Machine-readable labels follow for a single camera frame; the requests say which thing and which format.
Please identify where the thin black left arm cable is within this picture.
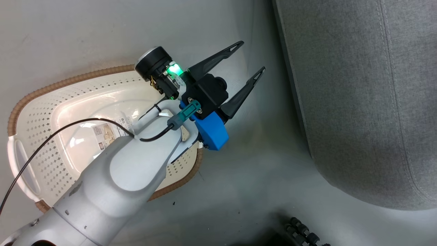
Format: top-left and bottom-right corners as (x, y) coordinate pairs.
(0, 118), (175, 216)

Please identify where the printed label sticker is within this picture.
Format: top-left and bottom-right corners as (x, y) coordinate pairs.
(90, 115), (136, 151)

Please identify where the grey fabric sofa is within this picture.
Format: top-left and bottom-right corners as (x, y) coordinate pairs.
(272, 0), (437, 211)

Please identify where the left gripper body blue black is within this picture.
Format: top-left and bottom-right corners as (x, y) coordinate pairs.
(135, 47), (229, 151)

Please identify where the white laundry basket brown rim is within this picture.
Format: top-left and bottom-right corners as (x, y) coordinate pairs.
(7, 65), (204, 213)

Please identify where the teal left camera connector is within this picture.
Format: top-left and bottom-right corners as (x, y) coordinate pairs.
(167, 100), (202, 131)

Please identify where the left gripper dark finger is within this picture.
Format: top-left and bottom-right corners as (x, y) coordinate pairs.
(220, 67), (266, 120)
(188, 41), (245, 82)

